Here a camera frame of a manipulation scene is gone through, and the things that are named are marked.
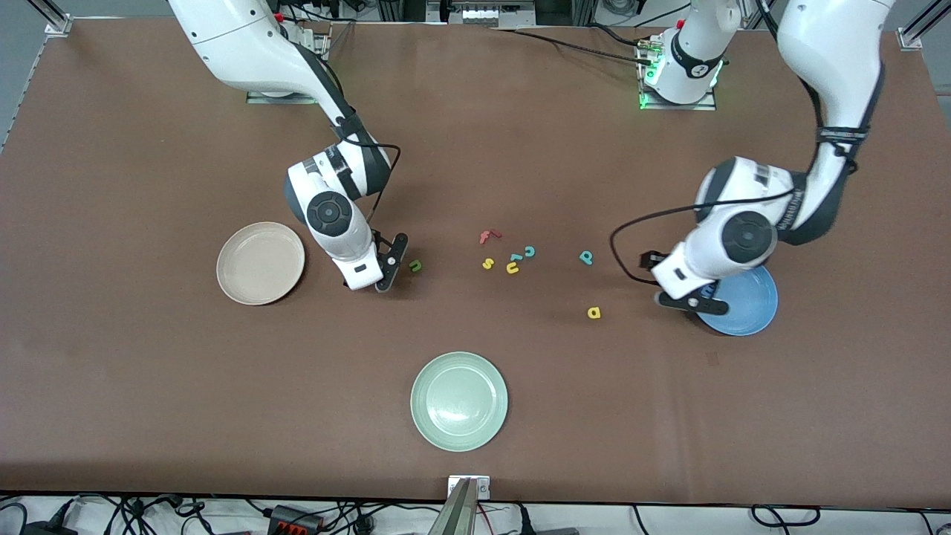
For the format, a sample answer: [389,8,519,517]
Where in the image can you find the blue round plate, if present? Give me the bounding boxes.
[695,265,779,337]

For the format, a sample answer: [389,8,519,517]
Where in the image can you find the beige brown round plate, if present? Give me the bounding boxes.
[216,221,306,306]

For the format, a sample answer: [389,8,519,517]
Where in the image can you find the pale green round plate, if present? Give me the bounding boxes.
[410,351,509,453]

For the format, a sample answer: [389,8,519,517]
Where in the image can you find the black red power strip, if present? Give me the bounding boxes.
[269,505,324,534]

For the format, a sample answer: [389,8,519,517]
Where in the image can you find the grey aluminium profile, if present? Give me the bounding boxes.
[429,479,478,535]

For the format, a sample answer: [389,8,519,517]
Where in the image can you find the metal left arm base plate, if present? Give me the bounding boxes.
[637,33,718,112]

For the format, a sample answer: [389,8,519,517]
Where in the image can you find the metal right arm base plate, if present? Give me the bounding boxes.
[247,22,332,105]

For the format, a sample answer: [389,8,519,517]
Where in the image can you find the short black table cable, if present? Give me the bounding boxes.
[585,22,646,48]

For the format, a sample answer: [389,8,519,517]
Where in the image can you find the long black table cable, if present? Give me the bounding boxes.
[490,27,655,66]

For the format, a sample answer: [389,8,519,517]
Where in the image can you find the white metal bracket plate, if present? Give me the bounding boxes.
[448,476,491,500]

